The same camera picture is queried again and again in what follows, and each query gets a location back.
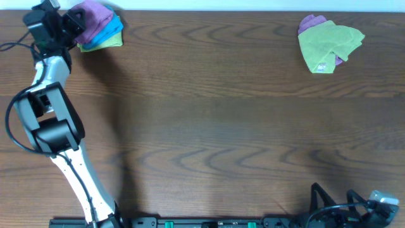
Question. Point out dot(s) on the green crumpled cloth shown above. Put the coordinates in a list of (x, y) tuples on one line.
[(353, 41)]

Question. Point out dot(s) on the blue folded cloth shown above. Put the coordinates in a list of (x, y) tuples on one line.
[(114, 26)]

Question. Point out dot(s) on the purple microfibre cloth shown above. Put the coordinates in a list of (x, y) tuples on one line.
[(97, 16)]

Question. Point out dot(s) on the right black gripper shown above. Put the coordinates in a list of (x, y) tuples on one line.
[(345, 218)]

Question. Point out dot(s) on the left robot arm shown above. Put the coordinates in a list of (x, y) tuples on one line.
[(49, 119)]

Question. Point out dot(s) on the green folded cloth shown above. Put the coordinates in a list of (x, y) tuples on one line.
[(101, 42)]

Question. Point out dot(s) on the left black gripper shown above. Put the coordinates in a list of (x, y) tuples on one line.
[(68, 23)]

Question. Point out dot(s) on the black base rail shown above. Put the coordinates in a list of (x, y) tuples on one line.
[(153, 222)]

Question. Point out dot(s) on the purple crumpled cloth underneath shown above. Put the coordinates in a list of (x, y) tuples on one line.
[(310, 21)]

